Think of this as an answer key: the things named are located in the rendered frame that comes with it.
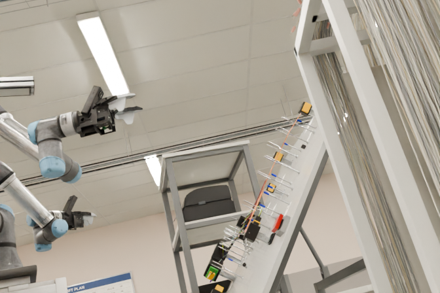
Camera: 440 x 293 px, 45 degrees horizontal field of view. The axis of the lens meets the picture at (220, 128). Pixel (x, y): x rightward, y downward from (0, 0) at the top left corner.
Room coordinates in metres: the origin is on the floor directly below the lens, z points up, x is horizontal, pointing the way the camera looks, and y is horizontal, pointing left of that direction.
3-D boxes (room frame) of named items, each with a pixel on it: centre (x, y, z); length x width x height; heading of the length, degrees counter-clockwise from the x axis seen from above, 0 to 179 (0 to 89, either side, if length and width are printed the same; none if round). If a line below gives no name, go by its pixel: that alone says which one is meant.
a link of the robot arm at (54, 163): (1.56, 0.54, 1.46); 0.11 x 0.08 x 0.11; 178
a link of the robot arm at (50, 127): (1.54, 0.54, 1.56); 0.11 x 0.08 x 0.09; 88
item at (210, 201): (2.99, 0.20, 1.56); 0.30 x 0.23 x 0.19; 105
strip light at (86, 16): (3.89, 0.79, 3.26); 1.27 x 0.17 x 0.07; 4
